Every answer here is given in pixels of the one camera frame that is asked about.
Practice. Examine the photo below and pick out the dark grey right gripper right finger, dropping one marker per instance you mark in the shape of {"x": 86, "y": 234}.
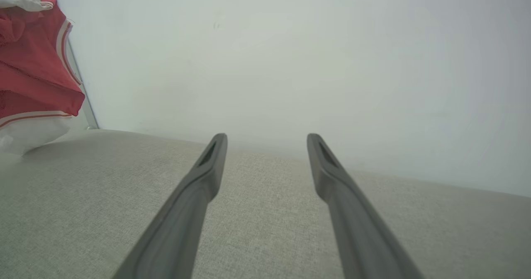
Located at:
{"x": 356, "y": 229}

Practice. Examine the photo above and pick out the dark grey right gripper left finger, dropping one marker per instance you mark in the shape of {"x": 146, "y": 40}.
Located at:
{"x": 182, "y": 221}

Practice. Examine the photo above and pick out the red jersey with white trim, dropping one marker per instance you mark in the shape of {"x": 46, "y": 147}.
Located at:
{"x": 29, "y": 67}

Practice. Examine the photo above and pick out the light grey fabric sofa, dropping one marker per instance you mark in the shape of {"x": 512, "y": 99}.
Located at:
{"x": 265, "y": 237}

